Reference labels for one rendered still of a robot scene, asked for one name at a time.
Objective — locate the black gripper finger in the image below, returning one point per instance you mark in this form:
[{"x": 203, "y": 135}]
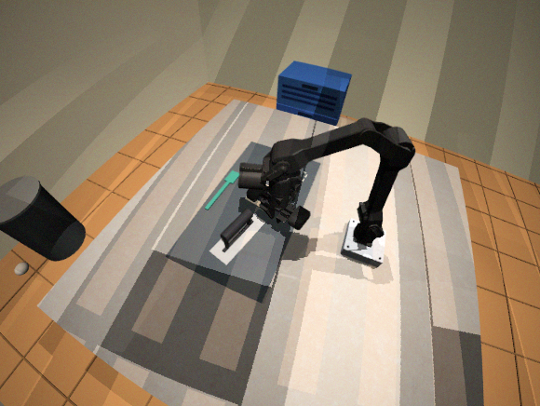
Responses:
[
  {"x": 281, "y": 218},
  {"x": 269, "y": 211}
]

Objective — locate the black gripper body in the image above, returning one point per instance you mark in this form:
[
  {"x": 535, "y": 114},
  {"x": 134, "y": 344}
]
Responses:
[{"x": 297, "y": 218}]

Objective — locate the cream tile with dark square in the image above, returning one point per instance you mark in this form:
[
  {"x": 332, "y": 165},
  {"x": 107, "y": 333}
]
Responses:
[{"x": 257, "y": 203}]

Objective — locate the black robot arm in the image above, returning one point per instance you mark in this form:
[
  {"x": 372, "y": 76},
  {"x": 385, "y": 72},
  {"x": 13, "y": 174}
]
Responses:
[{"x": 282, "y": 167}]

